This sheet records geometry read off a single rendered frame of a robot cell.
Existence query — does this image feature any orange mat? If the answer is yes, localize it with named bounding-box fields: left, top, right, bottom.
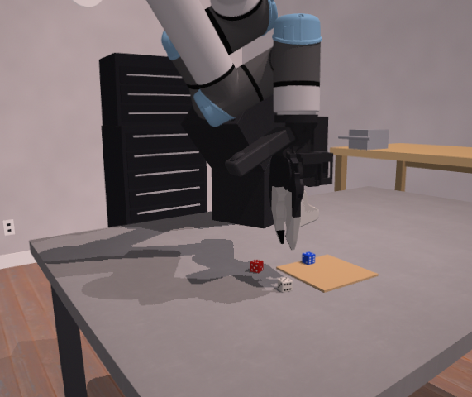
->
left=276, top=255, right=379, bottom=293

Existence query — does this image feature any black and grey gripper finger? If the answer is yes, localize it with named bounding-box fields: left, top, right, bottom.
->
left=284, top=167, right=319, bottom=250
left=269, top=172, right=289, bottom=244

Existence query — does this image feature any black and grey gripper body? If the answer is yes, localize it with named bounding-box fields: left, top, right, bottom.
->
left=269, top=115, right=333, bottom=190

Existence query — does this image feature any blue die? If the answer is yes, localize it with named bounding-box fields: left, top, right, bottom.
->
left=302, top=252, right=315, bottom=265

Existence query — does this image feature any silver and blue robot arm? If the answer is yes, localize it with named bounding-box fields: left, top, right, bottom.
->
left=146, top=0, right=322, bottom=177

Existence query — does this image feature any red die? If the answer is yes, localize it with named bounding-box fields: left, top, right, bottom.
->
left=250, top=260, right=263, bottom=273

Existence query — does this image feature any white die with black pips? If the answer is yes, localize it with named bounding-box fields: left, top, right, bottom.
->
left=278, top=277, right=293, bottom=293

